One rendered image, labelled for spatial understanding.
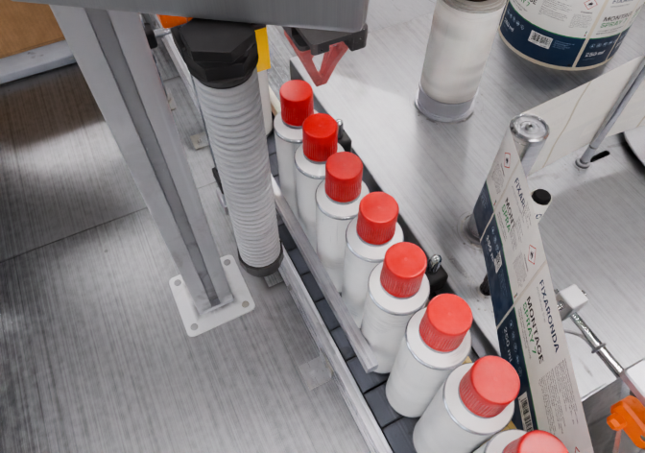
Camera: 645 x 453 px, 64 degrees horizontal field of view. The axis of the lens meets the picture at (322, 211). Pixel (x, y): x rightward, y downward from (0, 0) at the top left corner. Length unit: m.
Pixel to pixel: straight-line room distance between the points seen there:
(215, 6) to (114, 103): 0.16
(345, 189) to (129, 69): 0.20
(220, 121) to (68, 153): 0.63
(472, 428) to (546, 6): 0.65
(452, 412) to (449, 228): 0.31
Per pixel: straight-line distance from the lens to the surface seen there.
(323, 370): 0.62
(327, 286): 0.52
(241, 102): 0.26
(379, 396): 0.57
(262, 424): 0.61
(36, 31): 1.05
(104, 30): 0.36
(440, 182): 0.71
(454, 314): 0.39
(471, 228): 0.66
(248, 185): 0.30
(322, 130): 0.47
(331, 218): 0.47
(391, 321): 0.44
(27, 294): 0.76
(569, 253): 0.70
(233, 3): 0.24
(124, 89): 0.39
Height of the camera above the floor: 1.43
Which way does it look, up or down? 55 degrees down
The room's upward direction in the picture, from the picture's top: straight up
